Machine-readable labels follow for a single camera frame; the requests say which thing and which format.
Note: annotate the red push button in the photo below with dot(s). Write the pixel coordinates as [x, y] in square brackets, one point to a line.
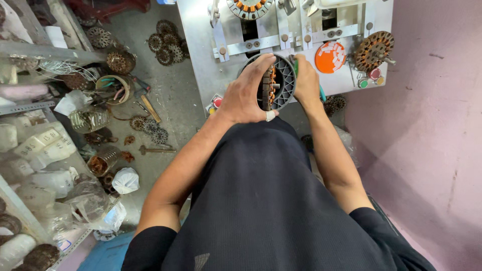
[374, 73]
[217, 102]

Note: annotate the rusty hammer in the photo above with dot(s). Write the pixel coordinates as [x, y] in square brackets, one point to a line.
[156, 150]

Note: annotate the grey metal winding machine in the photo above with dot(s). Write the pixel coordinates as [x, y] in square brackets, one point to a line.
[203, 56]

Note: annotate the brown rusty stator core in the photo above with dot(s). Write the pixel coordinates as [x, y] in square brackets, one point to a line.
[120, 62]

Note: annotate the grey stator core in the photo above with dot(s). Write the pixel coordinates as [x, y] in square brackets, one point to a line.
[150, 126]
[160, 136]
[99, 37]

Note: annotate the white tape finger band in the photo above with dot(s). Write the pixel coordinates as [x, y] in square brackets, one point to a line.
[270, 115]

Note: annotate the wooden stick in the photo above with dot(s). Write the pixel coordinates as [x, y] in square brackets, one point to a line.
[150, 108]

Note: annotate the copper wound stator on machine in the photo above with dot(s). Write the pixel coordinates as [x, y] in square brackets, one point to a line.
[248, 8]

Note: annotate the person's black shirt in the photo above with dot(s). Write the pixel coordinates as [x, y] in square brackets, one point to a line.
[263, 210]

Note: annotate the round tub with tools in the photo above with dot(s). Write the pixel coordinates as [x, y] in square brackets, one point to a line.
[113, 89]

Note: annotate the yellow push button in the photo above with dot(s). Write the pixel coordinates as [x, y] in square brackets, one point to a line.
[212, 110]
[380, 80]

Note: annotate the group of dark stator cores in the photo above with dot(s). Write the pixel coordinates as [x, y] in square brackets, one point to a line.
[167, 43]

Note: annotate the clear plastic bag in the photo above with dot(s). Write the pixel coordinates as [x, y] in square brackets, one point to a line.
[345, 145]

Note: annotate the crumpled white paper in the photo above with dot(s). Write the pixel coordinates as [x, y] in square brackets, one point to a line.
[71, 102]

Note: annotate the plastic jar with brown scraps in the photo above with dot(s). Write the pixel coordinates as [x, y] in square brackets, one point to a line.
[102, 162]

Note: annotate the clear plastic jar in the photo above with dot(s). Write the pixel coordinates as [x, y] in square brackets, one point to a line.
[88, 120]

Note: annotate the brown stator core on shaft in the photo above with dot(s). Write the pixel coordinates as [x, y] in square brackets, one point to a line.
[372, 51]

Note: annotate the green push button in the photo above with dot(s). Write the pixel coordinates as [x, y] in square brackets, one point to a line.
[363, 83]

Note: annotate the blue plastic container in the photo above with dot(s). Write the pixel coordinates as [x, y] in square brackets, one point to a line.
[107, 252]

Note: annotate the grey plastic round holder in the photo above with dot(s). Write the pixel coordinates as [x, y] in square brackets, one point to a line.
[287, 81]

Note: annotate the person's left hand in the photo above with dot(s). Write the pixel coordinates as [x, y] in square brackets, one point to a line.
[241, 98]

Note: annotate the white plastic bag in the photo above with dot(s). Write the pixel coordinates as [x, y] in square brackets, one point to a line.
[126, 180]

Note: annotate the metal shelf rack with bags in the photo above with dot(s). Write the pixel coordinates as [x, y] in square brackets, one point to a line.
[34, 162]

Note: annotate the orange lid with white pieces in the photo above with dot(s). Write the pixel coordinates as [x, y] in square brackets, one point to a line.
[329, 58]

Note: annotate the person's right fingers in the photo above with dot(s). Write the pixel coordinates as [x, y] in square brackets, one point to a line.
[301, 61]

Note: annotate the copper wound stator in holder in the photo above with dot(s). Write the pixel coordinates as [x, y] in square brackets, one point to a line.
[271, 86]

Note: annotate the heap of stator cores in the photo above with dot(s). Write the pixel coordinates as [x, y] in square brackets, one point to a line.
[335, 104]

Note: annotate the person's right hand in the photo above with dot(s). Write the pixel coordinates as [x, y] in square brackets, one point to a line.
[308, 84]

